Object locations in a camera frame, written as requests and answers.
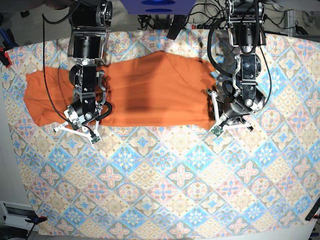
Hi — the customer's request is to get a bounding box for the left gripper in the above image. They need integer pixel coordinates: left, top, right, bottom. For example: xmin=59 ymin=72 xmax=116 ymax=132
xmin=219 ymin=96 xmax=253 ymax=125

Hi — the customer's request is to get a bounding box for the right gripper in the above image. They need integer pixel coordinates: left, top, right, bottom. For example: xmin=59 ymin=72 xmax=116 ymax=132
xmin=63 ymin=99 xmax=113 ymax=130

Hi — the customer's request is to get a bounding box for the orange T-shirt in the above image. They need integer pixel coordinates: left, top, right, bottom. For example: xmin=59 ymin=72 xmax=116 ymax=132
xmin=23 ymin=51 xmax=216 ymax=129

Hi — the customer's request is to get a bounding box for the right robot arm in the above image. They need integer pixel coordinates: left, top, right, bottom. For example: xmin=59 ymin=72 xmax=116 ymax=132
xmin=42 ymin=0 xmax=113 ymax=130

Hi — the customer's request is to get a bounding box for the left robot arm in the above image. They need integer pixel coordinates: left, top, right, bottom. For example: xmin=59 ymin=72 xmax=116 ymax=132
xmin=207 ymin=0 xmax=270 ymax=130

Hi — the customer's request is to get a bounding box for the patterned tile tablecloth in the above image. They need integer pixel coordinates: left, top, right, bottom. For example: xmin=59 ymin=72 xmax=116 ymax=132
xmin=0 ymin=34 xmax=320 ymax=240

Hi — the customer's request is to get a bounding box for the white power strip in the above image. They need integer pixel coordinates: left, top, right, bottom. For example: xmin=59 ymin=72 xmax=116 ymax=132
xmin=185 ymin=23 xmax=211 ymax=30

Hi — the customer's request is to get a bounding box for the red clamp left edge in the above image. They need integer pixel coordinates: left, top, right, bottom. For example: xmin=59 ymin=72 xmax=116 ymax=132
xmin=0 ymin=46 xmax=12 ymax=68

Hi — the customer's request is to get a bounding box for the blue clamp bottom left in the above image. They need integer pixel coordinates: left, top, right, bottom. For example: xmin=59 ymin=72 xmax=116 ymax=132
xmin=25 ymin=215 xmax=47 ymax=225

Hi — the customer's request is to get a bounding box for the black clamp right edge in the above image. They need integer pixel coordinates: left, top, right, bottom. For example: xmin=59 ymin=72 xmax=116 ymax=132
xmin=304 ymin=203 xmax=320 ymax=221

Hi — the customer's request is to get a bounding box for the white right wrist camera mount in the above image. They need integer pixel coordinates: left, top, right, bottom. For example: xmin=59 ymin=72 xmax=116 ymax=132
xmin=53 ymin=121 xmax=101 ymax=145

